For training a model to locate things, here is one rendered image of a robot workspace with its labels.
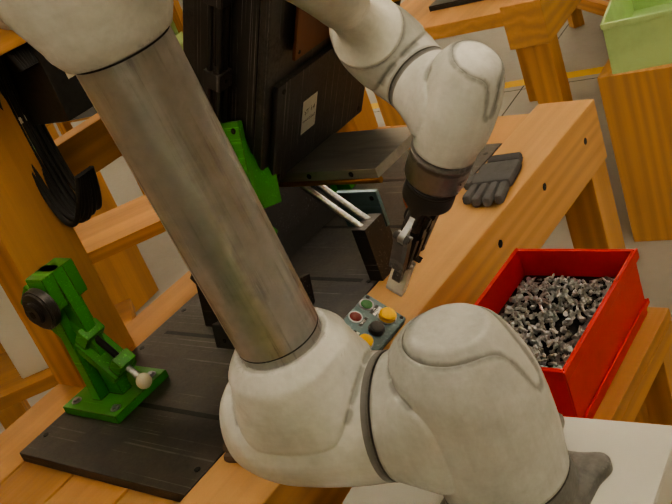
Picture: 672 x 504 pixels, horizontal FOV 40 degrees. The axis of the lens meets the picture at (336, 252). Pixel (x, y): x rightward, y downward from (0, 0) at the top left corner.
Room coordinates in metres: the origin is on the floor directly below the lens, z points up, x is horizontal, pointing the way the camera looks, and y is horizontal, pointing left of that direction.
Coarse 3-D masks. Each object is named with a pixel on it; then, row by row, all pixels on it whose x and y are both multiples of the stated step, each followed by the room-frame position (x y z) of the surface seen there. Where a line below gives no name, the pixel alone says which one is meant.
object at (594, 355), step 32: (512, 256) 1.37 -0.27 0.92; (544, 256) 1.35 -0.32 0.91; (576, 256) 1.31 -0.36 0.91; (608, 256) 1.28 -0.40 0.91; (512, 288) 1.35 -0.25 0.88; (544, 288) 1.30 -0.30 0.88; (576, 288) 1.26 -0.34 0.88; (608, 288) 1.24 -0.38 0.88; (640, 288) 1.24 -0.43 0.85; (512, 320) 1.24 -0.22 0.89; (544, 320) 1.23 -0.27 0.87; (576, 320) 1.20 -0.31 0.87; (608, 320) 1.15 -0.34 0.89; (640, 320) 1.23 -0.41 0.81; (544, 352) 1.15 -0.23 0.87; (576, 352) 1.06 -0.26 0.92; (608, 352) 1.13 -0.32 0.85; (576, 384) 1.05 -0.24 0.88; (608, 384) 1.11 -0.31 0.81; (576, 416) 1.03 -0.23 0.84
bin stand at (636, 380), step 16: (656, 320) 1.22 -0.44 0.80; (640, 336) 1.20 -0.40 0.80; (656, 336) 1.19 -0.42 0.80; (640, 352) 1.16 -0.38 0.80; (656, 352) 1.18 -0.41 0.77; (624, 368) 1.14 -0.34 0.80; (640, 368) 1.13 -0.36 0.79; (656, 368) 1.17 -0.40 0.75; (624, 384) 1.10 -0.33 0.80; (640, 384) 1.12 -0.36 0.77; (656, 384) 1.22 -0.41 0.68; (608, 400) 1.08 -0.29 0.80; (624, 400) 1.08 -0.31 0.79; (640, 400) 1.12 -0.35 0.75; (656, 400) 1.23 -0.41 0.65; (608, 416) 1.05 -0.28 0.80; (624, 416) 1.07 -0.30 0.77; (656, 416) 1.23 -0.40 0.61
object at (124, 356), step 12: (24, 288) 1.48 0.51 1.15; (72, 324) 1.45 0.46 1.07; (96, 324) 1.45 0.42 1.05; (84, 336) 1.42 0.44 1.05; (96, 336) 1.44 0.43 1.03; (84, 348) 1.43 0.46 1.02; (108, 348) 1.42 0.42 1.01; (120, 348) 1.45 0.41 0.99; (96, 360) 1.42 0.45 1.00; (108, 360) 1.42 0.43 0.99; (120, 360) 1.40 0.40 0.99; (132, 360) 1.41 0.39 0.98; (108, 372) 1.41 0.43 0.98; (120, 372) 1.40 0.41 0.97
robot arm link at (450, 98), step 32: (416, 64) 1.18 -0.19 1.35; (448, 64) 1.11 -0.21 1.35; (480, 64) 1.10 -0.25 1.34; (416, 96) 1.15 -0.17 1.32; (448, 96) 1.10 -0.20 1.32; (480, 96) 1.09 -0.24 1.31; (416, 128) 1.15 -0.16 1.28; (448, 128) 1.11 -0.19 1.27; (480, 128) 1.11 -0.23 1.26; (448, 160) 1.13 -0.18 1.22
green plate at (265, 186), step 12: (240, 120) 1.51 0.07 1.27; (228, 132) 1.52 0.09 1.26; (240, 132) 1.50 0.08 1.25; (240, 144) 1.50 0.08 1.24; (240, 156) 1.50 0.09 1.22; (252, 156) 1.52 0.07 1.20; (252, 168) 1.52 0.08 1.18; (252, 180) 1.49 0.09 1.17; (264, 180) 1.53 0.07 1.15; (276, 180) 1.55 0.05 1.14; (264, 192) 1.52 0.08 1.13; (276, 192) 1.54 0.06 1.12; (264, 204) 1.51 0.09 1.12
